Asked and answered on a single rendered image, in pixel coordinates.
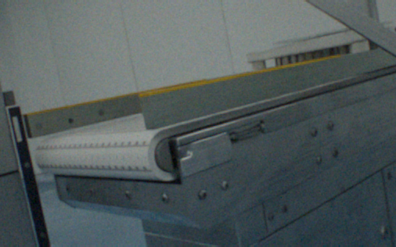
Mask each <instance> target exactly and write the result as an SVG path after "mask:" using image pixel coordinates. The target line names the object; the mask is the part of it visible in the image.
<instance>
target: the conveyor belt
mask: <svg viewBox="0 0 396 247"><path fill-rule="evenodd" d="M393 71H396V65H393V66H389V67H386V68H383V69H381V70H374V72H372V73H366V74H361V75H358V76H354V77H347V78H344V79H342V80H338V81H334V82H332V83H328V84H321V85H318V86H315V87H313V88H308V89H304V90H303V91H295V92H292V93H289V94H286V95H282V96H279V97H275V98H269V99H266V100H263V101H260V102H255V103H253V104H249V105H244V106H239V107H237V108H234V109H229V110H226V111H224V112H220V113H213V114H210V115H208V116H202V117H200V118H197V119H194V120H187V121H184V122H181V123H177V124H173V125H171V126H168V127H161V128H157V129H152V130H147V129H146V128H145V124H144V119H143V116H137V117H134V118H131V119H127V120H119V121H116V122H113V123H107V124H104V125H101V126H98V127H90V128H86V129H84V130H80V131H75V132H71V133H69V134H60V135H57V136H54V137H50V138H46V139H44V141H41V142H40V143H39V144H38V147H37V148H36V151H35V154H34V156H35V162H36V164H37V165H38V168H39V169H40V170H42V171H44V172H45V173H47V174H62V175H74V176H87V177H112V178H124V179H150V180H163V181H169V180H172V179H177V178H180V174H179V169H178V170H176V171H173V172H163V171H162V170H160V168H159V167H158V166H157V164H156V161H155V157H154V153H155V149H156V146H157V142H159V141H160V140H161V139H163V138H166V137H169V136H172V135H173V134H181V133H183V132H186V131H191V130H193V129H196V128H198V127H206V126H208V125H210V124H215V123H217V122H220V121H223V120H230V119H232V118H235V117H238V116H242V115H245V114H247V113H254V112H257V111H260V110H262V109H267V108H269V107H272V106H276V105H282V104H283V103H287V102H291V101H293V100H297V99H299V98H306V97H308V96H311V95H315V94H318V93H320V92H324V91H330V90H333V89H335V88H339V87H343V86H345V85H347V84H354V83H357V82H359V81H364V80H366V79H369V78H372V77H378V76H381V75H384V74H386V73H391V72H393Z"/></svg>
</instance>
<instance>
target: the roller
mask: <svg viewBox="0 0 396 247"><path fill-rule="evenodd" d="M154 157H155V161H156V164H157V166H158V167H159V168H160V170H162V171H163V172H173V171H176V170H178V169H179V167H178V160H177V156H176V152H175V147H174V146H172V142H171V139H170V138H168V137H166V138H163V139H161V140H160V141H159V142H157V146H156V149H155V153H154Z"/></svg>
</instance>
